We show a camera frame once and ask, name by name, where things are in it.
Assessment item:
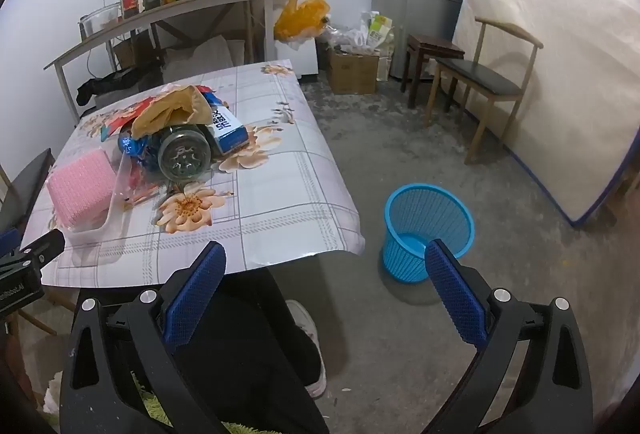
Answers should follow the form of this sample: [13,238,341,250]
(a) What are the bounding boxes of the person's black trouser leg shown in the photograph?
[175,266,326,434]

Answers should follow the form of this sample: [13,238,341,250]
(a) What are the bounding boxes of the white cabinet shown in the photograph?
[275,36,321,79]

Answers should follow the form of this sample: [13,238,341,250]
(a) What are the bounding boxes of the white and green bag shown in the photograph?
[362,11,396,52]

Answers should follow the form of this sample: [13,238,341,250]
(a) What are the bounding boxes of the clear packet with red label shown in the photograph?
[117,159,168,209]

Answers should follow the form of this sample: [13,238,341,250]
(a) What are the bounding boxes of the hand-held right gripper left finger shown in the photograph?
[59,241,228,434]

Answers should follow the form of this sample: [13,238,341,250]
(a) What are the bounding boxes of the blue and white carton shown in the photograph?
[202,94,249,155]

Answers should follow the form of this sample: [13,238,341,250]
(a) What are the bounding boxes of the beige cloth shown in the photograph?
[131,85,215,139]

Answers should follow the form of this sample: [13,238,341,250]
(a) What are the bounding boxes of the orange plastic bag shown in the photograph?
[274,0,332,42]

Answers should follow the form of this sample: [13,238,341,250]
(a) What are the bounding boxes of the floral tablecloth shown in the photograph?
[20,60,366,289]

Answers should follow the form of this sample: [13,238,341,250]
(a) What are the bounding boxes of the dark wooden stool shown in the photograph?
[400,34,466,109]

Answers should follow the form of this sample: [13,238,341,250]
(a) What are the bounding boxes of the white mattress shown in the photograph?
[452,0,640,229]

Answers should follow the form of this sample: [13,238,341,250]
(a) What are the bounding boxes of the wooden chair with black seat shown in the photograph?
[426,17,544,165]
[0,149,56,235]

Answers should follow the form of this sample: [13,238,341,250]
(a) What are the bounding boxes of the pink sponge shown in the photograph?
[46,150,118,229]

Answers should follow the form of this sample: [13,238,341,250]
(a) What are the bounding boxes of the blue plastic wastebasket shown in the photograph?
[382,184,475,285]

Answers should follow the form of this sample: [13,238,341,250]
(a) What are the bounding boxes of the clear plastic tray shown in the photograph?
[62,154,137,247]

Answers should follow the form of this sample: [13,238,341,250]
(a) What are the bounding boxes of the person's white shoe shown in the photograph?
[285,299,328,399]

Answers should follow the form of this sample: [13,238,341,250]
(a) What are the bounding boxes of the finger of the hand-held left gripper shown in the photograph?
[0,228,67,271]

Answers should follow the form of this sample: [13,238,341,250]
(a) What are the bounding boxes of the green fuzzy mat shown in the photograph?
[127,371,271,434]

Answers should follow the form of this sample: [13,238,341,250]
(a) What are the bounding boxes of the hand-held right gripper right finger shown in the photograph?
[424,239,596,434]

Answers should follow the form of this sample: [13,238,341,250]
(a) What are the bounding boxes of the cardboard box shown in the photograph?
[327,48,381,94]

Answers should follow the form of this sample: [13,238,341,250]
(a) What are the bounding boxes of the clear glass bowl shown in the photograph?
[79,4,121,39]

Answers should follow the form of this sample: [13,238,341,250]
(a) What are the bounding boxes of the black cloth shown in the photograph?
[76,66,163,107]

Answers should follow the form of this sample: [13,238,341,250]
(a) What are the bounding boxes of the blue foil wrapper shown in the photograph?
[117,134,163,172]

